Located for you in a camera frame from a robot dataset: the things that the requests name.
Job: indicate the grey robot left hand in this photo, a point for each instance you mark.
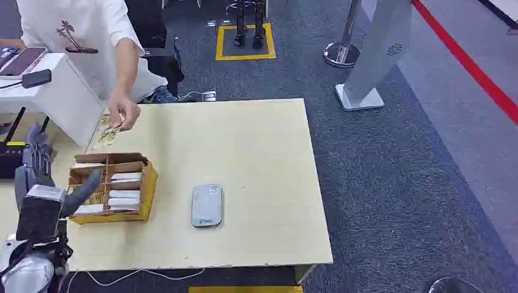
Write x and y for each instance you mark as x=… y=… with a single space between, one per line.
x=37 y=161

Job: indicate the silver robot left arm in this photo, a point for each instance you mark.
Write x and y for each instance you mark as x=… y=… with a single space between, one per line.
x=28 y=275

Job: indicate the black router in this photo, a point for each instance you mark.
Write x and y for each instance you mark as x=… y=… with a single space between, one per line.
x=10 y=159

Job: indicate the white card stack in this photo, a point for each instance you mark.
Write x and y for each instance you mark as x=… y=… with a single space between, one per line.
x=90 y=209
x=87 y=165
x=122 y=203
x=126 y=176
x=123 y=194

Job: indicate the gold printed card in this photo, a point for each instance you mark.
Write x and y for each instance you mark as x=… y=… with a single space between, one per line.
x=95 y=198

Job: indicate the black power bank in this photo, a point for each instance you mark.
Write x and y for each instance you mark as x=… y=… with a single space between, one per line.
x=36 y=78

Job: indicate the person's left hand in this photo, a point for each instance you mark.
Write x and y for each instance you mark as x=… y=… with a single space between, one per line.
x=123 y=109

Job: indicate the pink smartphone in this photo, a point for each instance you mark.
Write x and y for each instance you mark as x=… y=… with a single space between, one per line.
x=22 y=61

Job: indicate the dark smartphone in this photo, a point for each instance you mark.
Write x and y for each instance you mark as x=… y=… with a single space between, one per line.
x=7 y=54

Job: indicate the wooden card box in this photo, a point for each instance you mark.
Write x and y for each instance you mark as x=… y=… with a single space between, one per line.
x=147 y=190

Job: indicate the person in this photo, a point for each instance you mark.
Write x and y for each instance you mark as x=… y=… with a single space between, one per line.
x=81 y=24

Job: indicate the black chair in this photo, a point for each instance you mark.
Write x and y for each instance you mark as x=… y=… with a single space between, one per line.
x=158 y=48

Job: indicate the grey card reader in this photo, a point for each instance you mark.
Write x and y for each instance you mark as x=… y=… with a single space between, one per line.
x=207 y=205

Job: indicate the floor power socket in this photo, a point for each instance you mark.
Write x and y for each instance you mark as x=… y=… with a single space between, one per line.
x=209 y=96

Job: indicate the yellow floor tape square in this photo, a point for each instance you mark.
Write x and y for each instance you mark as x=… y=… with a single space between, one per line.
x=219 y=42

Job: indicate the yellow floor tape strip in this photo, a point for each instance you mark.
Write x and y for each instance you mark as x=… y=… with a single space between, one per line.
x=245 y=290

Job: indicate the white table leg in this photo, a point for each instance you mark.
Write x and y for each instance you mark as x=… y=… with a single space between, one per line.
x=304 y=273

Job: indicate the grey standing panel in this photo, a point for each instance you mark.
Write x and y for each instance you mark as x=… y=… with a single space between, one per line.
x=376 y=48

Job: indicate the chrome stanchion base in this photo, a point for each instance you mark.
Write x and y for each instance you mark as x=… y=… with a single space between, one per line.
x=453 y=286

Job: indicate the red floor tape line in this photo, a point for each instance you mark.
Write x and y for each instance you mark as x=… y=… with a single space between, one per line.
x=465 y=60

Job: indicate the white platform with dark edge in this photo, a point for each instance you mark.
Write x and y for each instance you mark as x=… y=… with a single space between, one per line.
x=501 y=10

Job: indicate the chrome stanchion post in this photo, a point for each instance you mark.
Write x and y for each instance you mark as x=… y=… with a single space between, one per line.
x=342 y=52

